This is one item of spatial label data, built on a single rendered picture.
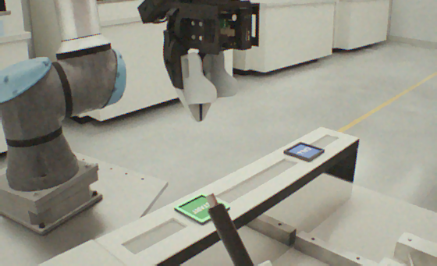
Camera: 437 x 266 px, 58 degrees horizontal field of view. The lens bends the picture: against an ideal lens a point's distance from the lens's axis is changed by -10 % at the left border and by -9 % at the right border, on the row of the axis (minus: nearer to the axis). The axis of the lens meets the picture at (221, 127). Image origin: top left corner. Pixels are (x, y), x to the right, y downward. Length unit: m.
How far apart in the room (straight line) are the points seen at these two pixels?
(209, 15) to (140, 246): 0.29
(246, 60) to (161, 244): 4.60
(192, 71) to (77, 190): 0.45
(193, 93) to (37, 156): 0.41
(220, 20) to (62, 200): 0.52
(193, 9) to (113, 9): 3.31
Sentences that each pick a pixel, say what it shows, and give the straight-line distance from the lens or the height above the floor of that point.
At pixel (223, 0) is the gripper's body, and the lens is 0.46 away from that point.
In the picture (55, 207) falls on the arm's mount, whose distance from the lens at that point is 0.85.
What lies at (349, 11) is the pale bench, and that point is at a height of 0.69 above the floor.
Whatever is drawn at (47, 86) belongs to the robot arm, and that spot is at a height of 1.08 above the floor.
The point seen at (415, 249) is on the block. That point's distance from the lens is 0.67.
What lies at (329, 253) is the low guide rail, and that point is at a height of 0.84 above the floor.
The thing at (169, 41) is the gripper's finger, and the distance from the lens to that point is 0.49.
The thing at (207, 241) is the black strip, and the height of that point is 0.95.
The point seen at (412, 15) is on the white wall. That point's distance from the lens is 8.76.
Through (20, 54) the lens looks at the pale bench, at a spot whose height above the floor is 0.75.
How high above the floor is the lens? 1.28
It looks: 21 degrees down
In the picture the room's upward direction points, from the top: straight up
